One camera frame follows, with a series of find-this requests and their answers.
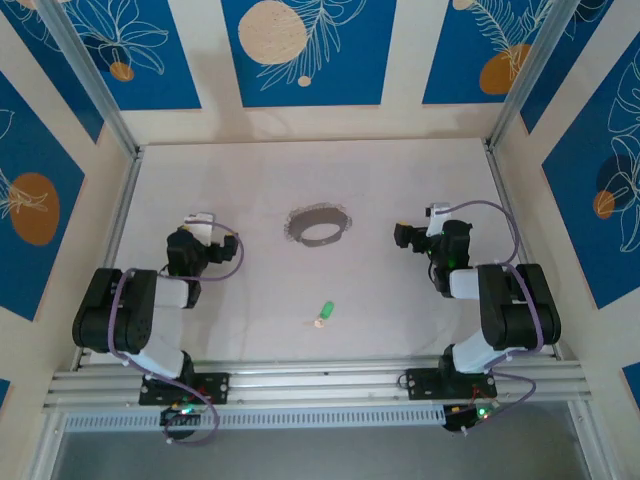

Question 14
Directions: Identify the aluminium frame post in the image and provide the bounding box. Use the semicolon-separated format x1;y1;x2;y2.
37;0;142;159
482;0;584;151

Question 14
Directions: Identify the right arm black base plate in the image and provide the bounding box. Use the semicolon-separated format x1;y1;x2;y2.
405;367;498;401

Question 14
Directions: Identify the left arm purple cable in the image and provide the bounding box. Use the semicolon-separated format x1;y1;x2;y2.
107;222;246;447

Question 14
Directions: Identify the grey slotted cable duct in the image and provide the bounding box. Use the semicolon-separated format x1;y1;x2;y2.
63;405;447;432

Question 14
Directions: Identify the metal keyring with coil chain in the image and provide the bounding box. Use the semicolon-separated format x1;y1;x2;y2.
283;201;351;248

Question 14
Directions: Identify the green capped key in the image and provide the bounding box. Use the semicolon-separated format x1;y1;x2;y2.
304;301;335;330

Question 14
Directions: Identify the aluminium frame leg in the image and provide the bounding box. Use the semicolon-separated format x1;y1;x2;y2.
27;412;69;480
567;399;614;480

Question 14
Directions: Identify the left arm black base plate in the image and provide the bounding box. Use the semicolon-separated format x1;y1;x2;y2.
138;372;231;406

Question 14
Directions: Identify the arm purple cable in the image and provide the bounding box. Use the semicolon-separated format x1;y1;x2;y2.
107;222;246;447
434;198;546;437

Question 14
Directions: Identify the aluminium table side rail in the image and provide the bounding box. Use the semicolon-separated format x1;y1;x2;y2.
72;147;146;371
482;139;564;359

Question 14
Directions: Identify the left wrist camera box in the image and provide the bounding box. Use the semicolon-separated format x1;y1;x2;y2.
183;211;217;246

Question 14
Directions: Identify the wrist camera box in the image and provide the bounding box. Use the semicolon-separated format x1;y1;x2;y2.
424;201;454;237
183;211;217;246

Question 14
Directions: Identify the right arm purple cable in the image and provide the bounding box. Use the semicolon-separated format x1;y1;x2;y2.
434;198;546;437

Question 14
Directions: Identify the aluminium mounting rail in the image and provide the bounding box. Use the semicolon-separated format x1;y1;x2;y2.
42;355;594;412

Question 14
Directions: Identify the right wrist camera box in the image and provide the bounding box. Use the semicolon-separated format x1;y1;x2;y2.
424;201;454;237

